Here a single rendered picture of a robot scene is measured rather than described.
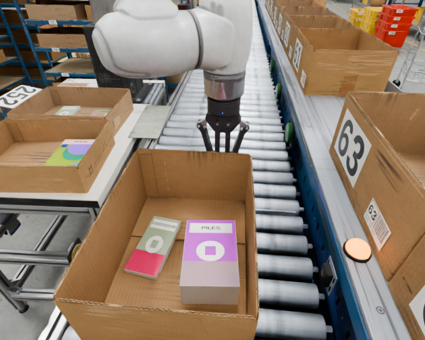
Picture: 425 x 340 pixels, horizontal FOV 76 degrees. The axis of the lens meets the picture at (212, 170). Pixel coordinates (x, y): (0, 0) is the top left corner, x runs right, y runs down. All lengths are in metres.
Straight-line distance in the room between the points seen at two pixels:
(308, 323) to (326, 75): 0.84
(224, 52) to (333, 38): 1.03
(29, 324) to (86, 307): 1.17
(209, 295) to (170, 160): 0.34
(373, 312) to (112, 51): 0.55
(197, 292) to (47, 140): 0.85
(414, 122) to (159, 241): 0.69
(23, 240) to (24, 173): 1.09
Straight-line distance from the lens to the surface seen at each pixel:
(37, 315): 1.63
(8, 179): 0.97
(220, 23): 0.53
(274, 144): 1.05
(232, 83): 0.58
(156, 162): 0.72
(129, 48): 0.48
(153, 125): 1.17
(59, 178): 0.88
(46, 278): 1.73
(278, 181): 0.89
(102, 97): 1.37
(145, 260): 0.65
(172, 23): 0.50
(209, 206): 0.76
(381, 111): 0.80
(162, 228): 0.69
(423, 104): 0.83
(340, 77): 1.16
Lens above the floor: 1.29
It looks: 38 degrees down
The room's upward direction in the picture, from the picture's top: straight up
